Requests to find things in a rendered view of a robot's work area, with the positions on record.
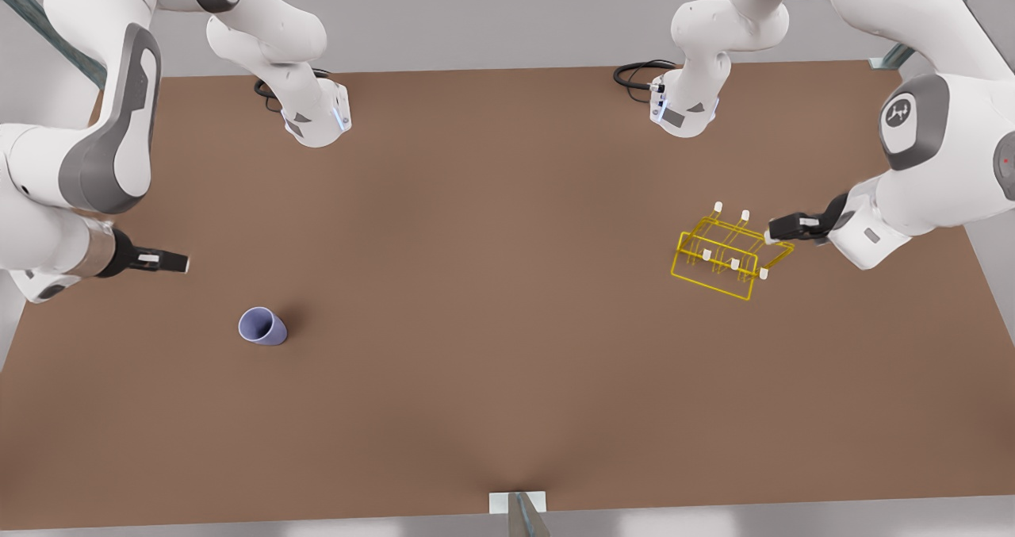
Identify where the black cable loop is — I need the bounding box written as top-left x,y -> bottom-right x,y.
254,68 -> 332,113
613,59 -> 679,105

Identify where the yellow wire cup holder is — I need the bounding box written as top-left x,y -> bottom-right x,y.
671,201 -> 795,301

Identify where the silver frame post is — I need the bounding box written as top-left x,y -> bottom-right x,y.
488,490 -> 551,537
0,0 -> 107,90
868,0 -> 1002,71

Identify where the lavender cup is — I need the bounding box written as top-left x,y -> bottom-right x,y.
239,307 -> 288,347

